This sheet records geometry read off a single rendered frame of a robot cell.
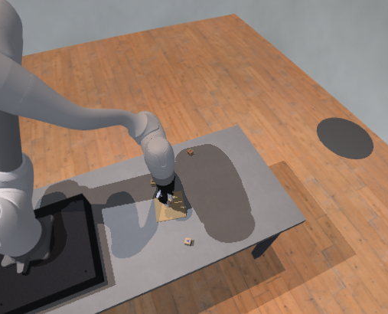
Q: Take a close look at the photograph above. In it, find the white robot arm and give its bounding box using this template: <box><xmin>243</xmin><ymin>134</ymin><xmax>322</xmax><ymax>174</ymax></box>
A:
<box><xmin>0</xmin><ymin>0</ymin><xmax>175</xmax><ymax>274</ymax></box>

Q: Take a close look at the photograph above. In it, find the peach flat mat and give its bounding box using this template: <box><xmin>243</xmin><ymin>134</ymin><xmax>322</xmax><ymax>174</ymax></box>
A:
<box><xmin>154</xmin><ymin>191</ymin><xmax>187</xmax><ymax>222</ymax></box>

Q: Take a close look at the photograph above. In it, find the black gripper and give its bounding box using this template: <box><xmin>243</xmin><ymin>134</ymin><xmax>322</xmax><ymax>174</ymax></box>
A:
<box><xmin>155</xmin><ymin>176</ymin><xmax>175</xmax><ymax>207</ymax></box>

